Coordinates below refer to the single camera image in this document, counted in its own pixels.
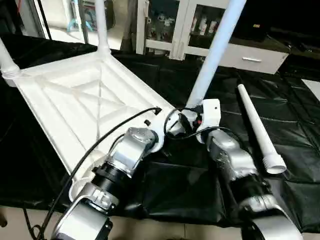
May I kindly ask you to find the white plastic table top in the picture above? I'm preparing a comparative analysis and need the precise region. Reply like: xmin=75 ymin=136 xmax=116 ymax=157
xmin=2 ymin=49 xmax=187 ymax=202

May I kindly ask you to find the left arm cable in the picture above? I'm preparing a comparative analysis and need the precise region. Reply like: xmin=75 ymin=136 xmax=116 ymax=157
xmin=22 ymin=106 xmax=163 ymax=240

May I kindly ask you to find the white flat board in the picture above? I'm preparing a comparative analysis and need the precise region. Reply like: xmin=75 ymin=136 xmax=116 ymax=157
xmin=302 ymin=77 xmax=320 ymax=101

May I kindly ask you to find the white plastic table leg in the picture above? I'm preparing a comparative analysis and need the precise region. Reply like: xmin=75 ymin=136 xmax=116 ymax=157
xmin=0 ymin=37 xmax=23 ymax=82
xmin=182 ymin=0 xmax=248 ymax=119
xmin=94 ymin=0 xmax=112 ymax=56
xmin=236 ymin=84 xmax=288 ymax=176

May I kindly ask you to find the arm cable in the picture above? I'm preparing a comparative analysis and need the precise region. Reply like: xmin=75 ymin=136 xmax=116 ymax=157
xmin=164 ymin=105 xmax=247 ymax=151
xmin=22 ymin=106 xmax=163 ymax=240

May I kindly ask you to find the white framed glass door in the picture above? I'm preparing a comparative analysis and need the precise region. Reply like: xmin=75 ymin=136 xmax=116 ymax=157
xmin=35 ymin=0 xmax=101 ymax=44

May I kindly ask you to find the dark bookshelf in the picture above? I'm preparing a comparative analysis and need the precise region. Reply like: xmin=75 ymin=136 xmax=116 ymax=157
xmin=240 ymin=0 xmax=320 ymax=51

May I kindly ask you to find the white glass door cabinet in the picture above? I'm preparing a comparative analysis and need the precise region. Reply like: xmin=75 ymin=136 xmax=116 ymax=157
xmin=135 ymin=0 xmax=241 ymax=61

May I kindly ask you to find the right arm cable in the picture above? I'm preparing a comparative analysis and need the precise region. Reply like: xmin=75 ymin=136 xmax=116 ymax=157
xmin=164 ymin=105 xmax=247 ymax=151

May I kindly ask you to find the colourful toy box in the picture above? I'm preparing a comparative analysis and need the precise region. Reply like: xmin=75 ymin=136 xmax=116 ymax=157
xmin=82 ymin=0 xmax=116 ymax=31

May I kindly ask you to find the white drawer unit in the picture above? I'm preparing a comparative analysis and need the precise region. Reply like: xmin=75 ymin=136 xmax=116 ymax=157
xmin=220 ymin=42 xmax=291 ymax=75

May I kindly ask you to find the black work mat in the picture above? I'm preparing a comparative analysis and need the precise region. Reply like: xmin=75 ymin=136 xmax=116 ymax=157
xmin=0 ymin=32 xmax=320 ymax=233

